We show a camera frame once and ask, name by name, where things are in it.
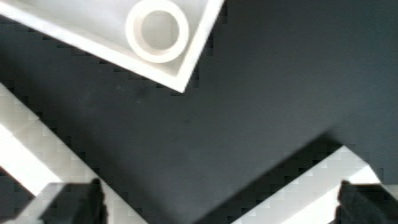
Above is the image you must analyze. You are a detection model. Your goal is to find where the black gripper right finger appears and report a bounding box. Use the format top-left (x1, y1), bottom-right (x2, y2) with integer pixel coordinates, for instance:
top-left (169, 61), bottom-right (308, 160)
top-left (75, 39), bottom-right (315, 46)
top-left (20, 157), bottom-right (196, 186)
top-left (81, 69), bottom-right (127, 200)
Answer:
top-left (335, 181), bottom-right (398, 224)

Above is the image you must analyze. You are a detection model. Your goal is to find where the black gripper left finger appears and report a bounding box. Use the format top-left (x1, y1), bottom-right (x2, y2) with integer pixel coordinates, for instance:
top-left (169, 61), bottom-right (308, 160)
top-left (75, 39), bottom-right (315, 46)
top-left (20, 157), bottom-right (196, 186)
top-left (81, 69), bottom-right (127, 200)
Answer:
top-left (40, 179), bottom-right (109, 224)

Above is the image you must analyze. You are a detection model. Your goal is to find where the white square tabletop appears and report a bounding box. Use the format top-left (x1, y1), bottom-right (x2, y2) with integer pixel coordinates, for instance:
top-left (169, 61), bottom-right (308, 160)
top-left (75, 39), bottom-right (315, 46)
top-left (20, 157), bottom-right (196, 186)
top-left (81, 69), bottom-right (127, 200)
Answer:
top-left (0, 0), bottom-right (226, 91)

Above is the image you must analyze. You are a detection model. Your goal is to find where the white U-shaped obstacle fence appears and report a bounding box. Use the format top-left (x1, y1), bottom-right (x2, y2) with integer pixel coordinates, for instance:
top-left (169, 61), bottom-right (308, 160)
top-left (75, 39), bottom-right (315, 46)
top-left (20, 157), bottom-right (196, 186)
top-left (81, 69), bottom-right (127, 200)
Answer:
top-left (0, 85), bottom-right (381, 224)

